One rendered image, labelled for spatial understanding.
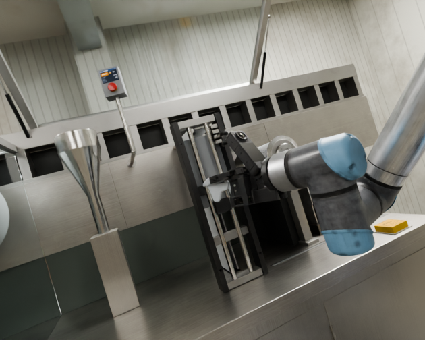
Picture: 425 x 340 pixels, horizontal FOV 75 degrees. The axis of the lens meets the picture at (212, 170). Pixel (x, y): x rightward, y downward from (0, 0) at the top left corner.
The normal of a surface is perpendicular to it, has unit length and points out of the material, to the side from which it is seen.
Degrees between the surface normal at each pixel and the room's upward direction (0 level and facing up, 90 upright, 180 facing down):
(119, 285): 90
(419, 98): 87
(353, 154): 90
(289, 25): 90
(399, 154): 104
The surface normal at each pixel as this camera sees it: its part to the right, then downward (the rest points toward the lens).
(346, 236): -0.40, 0.15
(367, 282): 0.30, -0.11
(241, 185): -0.76, 0.08
